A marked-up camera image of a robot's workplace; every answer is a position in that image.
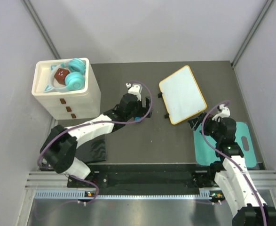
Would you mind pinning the white drawer unit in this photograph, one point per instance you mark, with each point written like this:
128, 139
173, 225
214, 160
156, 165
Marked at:
77, 104

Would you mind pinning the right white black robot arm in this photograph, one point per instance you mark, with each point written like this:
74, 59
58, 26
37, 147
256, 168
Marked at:
231, 175

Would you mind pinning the aluminium frame rail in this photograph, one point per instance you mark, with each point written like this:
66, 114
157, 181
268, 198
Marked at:
46, 180

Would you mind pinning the black box with label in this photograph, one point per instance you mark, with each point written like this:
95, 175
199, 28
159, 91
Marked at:
92, 151

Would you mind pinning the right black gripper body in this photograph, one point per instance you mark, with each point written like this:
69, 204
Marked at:
209, 123

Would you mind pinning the dark red cube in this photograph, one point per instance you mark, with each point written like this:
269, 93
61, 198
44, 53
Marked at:
60, 75

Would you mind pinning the yellow framed whiteboard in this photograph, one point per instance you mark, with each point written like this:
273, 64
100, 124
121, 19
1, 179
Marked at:
182, 95

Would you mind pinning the teal cat ear headphones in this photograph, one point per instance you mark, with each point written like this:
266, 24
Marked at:
74, 81

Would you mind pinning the grey slotted cable duct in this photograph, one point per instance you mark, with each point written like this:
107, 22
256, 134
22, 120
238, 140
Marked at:
85, 195

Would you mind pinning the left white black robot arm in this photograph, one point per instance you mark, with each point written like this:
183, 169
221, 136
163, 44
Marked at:
61, 145

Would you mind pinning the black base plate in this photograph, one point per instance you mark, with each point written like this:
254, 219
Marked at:
146, 179

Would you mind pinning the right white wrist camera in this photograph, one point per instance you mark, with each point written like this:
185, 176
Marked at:
223, 112

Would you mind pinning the teal cutting board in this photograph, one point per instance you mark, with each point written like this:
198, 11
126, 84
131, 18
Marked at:
205, 155

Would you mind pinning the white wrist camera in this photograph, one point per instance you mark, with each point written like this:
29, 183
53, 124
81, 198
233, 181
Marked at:
135, 89
223, 112

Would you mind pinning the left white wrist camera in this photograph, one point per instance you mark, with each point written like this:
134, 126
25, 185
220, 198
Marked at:
135, 89

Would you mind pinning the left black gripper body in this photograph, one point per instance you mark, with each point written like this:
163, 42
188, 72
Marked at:
140, 111

